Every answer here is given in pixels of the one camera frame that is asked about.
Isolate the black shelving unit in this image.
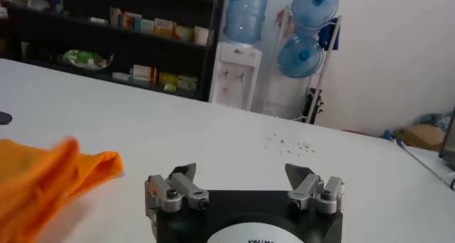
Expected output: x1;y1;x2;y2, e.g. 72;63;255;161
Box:
0;0;228;102

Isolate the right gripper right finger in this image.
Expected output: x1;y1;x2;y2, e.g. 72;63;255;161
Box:
284;163;345;215

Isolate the white paper cup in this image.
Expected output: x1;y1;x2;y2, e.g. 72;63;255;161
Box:
193;26;210;46

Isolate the grey laptop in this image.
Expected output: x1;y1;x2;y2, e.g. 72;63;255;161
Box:
439;107;455;171

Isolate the grey striped clothes pile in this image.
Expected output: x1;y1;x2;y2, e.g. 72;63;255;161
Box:
417;112;452;128

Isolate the white side table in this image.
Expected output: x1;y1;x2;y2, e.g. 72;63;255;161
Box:
397;137;455;192

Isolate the white jug rack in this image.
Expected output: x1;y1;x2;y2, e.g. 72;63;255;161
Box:
266;6;343;124

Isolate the blue water jug with label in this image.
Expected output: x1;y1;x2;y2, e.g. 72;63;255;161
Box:
223;0;272;45

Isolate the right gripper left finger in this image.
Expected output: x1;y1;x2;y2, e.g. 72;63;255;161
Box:
144;162;210;217

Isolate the white water dispenser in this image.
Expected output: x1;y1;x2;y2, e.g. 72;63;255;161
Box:
208;40;263;111

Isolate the orange white medicine box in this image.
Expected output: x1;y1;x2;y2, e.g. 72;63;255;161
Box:
153;18;175;39

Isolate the bowl with green packets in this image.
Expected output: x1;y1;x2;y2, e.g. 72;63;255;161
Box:
58;48;114;70

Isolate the large brown cardboard box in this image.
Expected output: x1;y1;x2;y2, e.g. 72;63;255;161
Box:
394;123;447;151

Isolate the orange t-shirt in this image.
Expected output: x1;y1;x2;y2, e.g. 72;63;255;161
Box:
0;136;124;243

